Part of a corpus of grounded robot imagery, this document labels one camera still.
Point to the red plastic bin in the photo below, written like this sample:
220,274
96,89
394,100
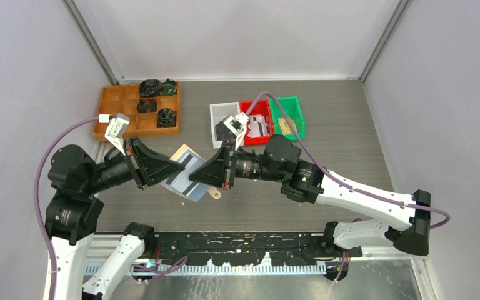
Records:
262,107

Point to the black leather wallet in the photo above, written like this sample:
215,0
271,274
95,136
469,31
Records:
222,132

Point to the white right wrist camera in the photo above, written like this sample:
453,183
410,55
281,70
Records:
238,125

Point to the small dark rolled tie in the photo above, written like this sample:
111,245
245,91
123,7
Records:
147,105

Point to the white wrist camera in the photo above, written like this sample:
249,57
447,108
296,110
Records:
116,127
238,125

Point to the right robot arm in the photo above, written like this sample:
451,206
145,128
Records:
400,220

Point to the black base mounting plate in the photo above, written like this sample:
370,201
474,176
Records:
243,248

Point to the green floral rolled tie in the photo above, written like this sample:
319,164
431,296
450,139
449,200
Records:
169,88

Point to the cards in red bin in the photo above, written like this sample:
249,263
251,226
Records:
260,126

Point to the dark floral rolled tie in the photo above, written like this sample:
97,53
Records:
166,118

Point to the yellow card in green bin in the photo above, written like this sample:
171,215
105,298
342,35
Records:
284,127

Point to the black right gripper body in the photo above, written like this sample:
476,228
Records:
231,155

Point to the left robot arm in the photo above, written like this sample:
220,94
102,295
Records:
73,213

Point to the black rolled tie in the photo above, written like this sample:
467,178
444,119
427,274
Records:
150,88

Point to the orange wooden compartment tray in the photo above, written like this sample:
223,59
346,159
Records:
124,99

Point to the green plastic bin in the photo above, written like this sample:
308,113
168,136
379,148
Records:
292,108

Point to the white plastic bin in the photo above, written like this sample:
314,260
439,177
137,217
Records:
219,112

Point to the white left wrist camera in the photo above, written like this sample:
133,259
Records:
116,127

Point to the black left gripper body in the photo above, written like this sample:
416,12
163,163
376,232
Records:
133,153

